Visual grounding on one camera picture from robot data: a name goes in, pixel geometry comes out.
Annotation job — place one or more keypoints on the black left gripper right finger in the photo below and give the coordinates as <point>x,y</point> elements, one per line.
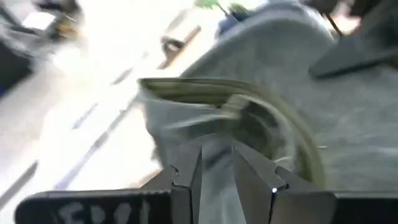
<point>252,180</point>

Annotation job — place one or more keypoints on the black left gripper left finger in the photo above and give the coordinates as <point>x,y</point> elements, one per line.
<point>186,186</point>

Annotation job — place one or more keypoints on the olive green cap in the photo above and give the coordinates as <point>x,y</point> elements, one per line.
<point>192,124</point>

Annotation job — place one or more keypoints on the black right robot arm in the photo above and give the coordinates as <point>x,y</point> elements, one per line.
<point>357,59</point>

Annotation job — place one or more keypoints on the small green plant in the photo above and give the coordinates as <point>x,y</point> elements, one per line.
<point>206,3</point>

